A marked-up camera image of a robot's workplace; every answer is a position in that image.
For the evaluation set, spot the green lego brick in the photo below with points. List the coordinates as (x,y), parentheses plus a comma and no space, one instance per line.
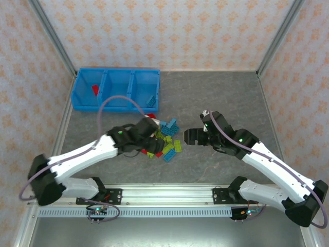
(168,139)
(151,155)
(159,134)

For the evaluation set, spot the red tall square lego brick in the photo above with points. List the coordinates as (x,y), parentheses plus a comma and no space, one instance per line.
(144,151)

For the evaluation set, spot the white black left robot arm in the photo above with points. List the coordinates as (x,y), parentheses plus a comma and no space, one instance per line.
(82,154)

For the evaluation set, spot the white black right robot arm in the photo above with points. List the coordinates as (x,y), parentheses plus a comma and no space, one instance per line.
(277,167)

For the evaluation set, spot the green flat lego plate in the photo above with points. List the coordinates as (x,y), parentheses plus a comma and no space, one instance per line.
(168,148)

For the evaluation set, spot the blue three-compartment plastic bin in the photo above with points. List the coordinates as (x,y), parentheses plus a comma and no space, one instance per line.
(115,108)

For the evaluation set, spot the small circuit board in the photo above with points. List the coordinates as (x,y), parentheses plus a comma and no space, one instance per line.
(245,213)
(97,211)

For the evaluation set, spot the grey metal panel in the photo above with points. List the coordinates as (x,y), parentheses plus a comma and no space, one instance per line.
(167,232)

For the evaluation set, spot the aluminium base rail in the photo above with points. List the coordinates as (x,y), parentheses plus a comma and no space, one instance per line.
(167,195)

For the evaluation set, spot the aluminium table edge rail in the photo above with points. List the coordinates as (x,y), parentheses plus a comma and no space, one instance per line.
(270,113)
(61,121)

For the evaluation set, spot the aluminium frame post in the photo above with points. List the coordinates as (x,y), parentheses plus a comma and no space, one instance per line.
(281,33)
(51,33)

